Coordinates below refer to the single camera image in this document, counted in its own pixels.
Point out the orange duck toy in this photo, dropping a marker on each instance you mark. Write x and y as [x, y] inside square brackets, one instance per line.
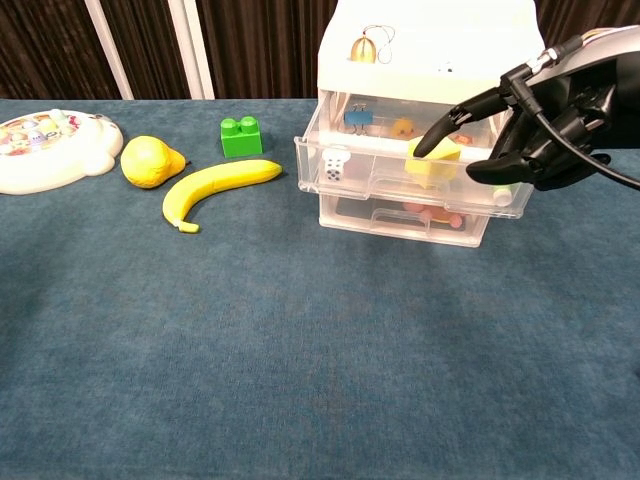
[402, 129]

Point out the white fishing game toy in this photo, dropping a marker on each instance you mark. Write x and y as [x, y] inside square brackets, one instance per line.
[50, 170]

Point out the clear drawer with pink toy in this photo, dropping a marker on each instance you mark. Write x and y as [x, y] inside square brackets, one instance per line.
[360, 215]

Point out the clear drawer with yellow block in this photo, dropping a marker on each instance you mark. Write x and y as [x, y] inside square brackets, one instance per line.
[380, 175]

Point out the dark brown pleated curtain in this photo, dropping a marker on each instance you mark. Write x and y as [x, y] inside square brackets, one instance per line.
[270, 50]

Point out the pink and orange toy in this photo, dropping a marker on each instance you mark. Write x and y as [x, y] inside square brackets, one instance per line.
[440, 215]

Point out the yellow toy pear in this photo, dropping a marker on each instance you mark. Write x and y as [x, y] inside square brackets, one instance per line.
[145, 162]

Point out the blue binder clip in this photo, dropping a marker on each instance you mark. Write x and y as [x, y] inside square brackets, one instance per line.
[357, 118]

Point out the yellow foam block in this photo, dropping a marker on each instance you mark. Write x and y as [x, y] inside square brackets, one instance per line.
[435, 167]

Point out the blue table cloth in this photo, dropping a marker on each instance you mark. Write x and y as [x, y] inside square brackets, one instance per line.
[300, 350]

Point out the green building block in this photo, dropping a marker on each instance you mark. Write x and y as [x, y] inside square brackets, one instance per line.
[240, 142]

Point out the small die on cabinet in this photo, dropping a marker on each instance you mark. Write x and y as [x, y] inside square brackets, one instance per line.
[445, 68]

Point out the green and white marker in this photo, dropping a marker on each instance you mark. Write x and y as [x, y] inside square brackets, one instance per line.
[502, 195]

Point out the white die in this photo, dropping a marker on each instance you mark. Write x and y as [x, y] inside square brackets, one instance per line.
[335, 171]

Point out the white frame post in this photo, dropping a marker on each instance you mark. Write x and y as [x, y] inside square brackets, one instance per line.
[107, 50]
[192, 50]

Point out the yellow toy banana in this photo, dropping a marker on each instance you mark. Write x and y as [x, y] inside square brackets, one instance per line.
[210, 182]

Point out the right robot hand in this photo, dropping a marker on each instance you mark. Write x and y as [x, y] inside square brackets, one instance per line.
[565, 100]

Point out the white plastic drawer cabinet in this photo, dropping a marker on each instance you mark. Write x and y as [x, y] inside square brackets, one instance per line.
[425, 40]

